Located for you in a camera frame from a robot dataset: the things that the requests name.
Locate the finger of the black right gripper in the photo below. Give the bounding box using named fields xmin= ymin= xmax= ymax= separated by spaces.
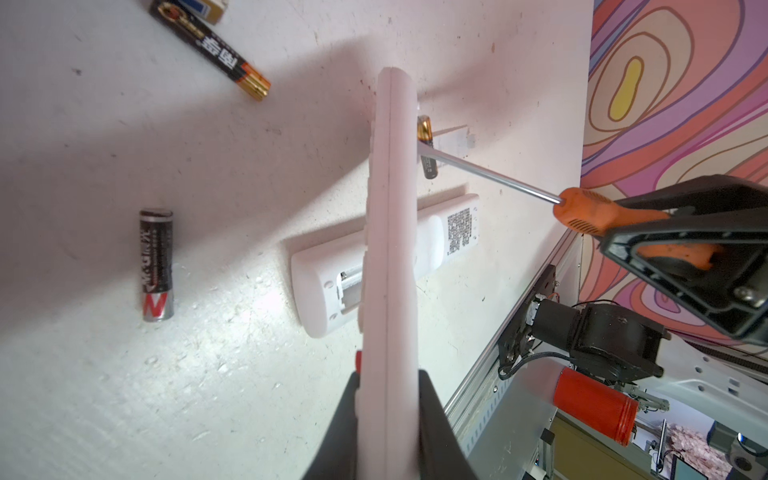
xmin=599 ymin=175 xmax=767 ymax=345

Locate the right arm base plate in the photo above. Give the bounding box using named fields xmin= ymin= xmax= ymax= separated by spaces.
xmin=496 ymin=264 xmax=556 ymax=381

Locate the black gold AAA battery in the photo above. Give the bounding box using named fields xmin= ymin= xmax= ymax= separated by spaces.
xmin=149 ymin=1 xmax=271 ymax=101
xmin=416 ymin=115 xmax=439 ymax=181

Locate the white remote control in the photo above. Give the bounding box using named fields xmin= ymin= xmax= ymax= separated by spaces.
xmin=291 ymin=194 xmax=480 ymax=338

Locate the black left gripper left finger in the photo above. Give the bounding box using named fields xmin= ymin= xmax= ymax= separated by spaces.
xmin=303 ymin=372 xmax=360 ymax=480

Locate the white remote with coloured buttons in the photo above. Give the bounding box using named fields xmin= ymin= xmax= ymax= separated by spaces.
xmin=356 ymin=67 xmax=419 ymax=479

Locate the purple printed card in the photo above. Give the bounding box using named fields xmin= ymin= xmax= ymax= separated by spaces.
xmin=179 ymin=0 xmax=229 ymax=24

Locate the red cylinder below table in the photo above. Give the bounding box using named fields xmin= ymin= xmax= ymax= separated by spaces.
xmin=553 ymin=368 xmax=639 ymax=447

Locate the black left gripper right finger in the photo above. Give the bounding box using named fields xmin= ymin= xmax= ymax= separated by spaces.
xmin=418 ymin=370 xmax=477 ymax=480

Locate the orange handled screwdriver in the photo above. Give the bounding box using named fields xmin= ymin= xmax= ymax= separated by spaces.
xmin=417 ymin=142 xmax=724 ymax=271

